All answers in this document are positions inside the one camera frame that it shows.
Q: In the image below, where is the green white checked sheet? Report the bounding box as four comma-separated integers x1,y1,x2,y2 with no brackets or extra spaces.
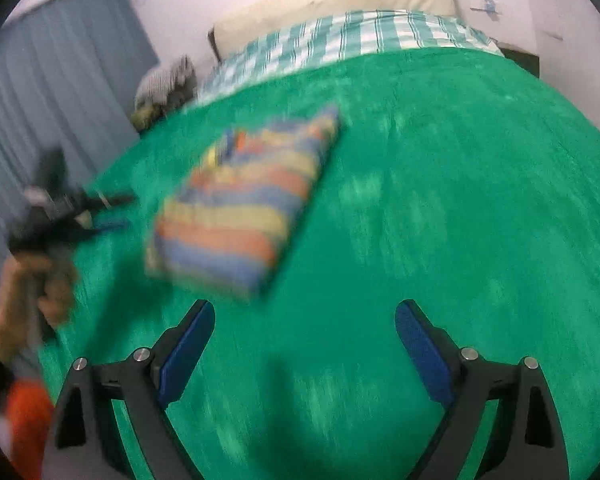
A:
195,9,503,106

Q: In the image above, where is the grey-blue curtain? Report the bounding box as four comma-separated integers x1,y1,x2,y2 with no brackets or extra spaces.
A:
0,0,161,301

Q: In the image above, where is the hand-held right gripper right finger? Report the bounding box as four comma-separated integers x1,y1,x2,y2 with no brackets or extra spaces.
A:
395,299,571,480

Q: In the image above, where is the green leaf-pattern bedspread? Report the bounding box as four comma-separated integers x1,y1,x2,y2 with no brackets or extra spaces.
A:
37,47,600,480

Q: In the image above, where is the yellow-green cloth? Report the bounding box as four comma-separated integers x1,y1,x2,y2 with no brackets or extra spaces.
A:
130,104,162,132

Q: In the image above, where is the person's left hand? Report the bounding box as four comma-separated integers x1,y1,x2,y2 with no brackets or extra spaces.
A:
0,254,79,361

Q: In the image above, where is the cream pillow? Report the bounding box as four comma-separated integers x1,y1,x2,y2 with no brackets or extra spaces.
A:
207,0,458,63

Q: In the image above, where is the orange garment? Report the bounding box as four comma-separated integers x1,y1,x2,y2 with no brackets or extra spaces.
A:
4,379,57,480

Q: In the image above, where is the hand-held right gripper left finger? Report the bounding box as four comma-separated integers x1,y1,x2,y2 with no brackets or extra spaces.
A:
54,299,216,480

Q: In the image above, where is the striped knit sweater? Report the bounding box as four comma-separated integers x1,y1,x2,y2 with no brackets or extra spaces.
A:
144,105,342,303

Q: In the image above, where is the grey checked cloth pile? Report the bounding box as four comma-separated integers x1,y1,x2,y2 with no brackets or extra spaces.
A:
135,55,198,108

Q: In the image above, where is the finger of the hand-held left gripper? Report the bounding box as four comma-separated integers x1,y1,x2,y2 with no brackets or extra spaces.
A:
80,216,132,237
81,191,137,212

